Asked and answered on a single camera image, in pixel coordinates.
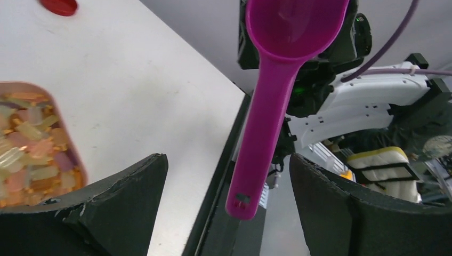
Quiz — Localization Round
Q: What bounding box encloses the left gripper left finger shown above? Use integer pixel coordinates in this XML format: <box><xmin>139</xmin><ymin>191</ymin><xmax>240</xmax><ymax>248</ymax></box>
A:
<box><xmin>1</xmin><ymin>154</ymin><xmax>168</xmax><ymax>255</ymax></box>

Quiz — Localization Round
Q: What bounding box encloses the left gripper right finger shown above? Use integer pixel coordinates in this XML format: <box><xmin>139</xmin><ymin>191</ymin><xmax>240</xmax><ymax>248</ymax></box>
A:
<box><xmin>289</xmin><ymin>154</ymin><xmax>451</xmax><ymax>255</ymax></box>

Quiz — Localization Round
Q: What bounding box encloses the magenta plastic scoop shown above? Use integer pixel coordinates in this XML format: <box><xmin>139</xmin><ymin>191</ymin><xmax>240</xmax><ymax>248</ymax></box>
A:
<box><xmin>225</xmin><ymin>0</ymin><xmax>348</xmax><ymax>220</ymax></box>

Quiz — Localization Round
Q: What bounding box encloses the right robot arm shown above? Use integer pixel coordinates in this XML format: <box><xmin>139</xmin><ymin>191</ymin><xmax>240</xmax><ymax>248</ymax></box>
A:
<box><xmin>235</xmin><ymin>1</ymin><xmax>451</xmax><ymax>175</ymax></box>

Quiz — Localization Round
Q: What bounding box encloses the tray of popsicle candies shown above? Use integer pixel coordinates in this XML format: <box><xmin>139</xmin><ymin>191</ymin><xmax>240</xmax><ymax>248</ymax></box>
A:
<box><xmin>1</xmin><ymin>81</ymin><xmax>88</xmax><ymax>208</ymax></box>

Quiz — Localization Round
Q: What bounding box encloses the red jar lid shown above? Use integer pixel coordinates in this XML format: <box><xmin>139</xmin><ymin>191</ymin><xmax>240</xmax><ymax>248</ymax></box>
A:
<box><xmin>39</xmin><ymin>0</ymin><xmax>78</xmax><ymax>17</ymax></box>

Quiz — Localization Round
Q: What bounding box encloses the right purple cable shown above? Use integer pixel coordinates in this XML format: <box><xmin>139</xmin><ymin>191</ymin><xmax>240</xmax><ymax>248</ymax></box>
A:
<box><xmin>341</xmin><ymin>0</ymin><xmax>452</xmax><ymax>84</ymax></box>

